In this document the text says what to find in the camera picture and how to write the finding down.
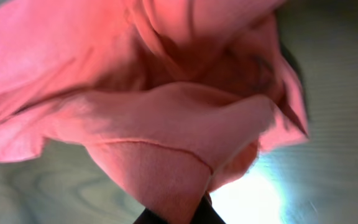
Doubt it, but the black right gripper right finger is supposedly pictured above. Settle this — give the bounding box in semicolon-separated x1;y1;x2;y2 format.
190;196;226;224

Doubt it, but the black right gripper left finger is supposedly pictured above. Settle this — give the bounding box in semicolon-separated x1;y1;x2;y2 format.
133;208;168;224

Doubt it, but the red printed t-shirt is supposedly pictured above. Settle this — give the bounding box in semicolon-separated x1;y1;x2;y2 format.
0;0;308;223

